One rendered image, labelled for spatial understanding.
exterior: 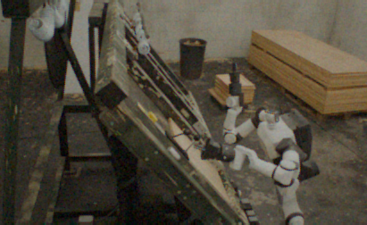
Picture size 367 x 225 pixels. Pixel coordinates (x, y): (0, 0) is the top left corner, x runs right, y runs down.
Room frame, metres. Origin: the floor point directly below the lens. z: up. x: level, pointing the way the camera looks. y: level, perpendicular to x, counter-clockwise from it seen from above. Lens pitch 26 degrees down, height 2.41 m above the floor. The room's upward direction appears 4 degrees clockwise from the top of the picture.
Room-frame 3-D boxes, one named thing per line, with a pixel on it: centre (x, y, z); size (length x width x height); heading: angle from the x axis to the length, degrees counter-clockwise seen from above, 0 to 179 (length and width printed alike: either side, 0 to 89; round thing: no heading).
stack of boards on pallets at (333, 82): (6.38, -2.04, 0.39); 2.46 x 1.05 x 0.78; 21
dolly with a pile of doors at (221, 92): (5.53, -0.64, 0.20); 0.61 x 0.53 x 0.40; 21
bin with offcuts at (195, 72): (6.68, -0.01, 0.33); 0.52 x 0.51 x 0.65; 21
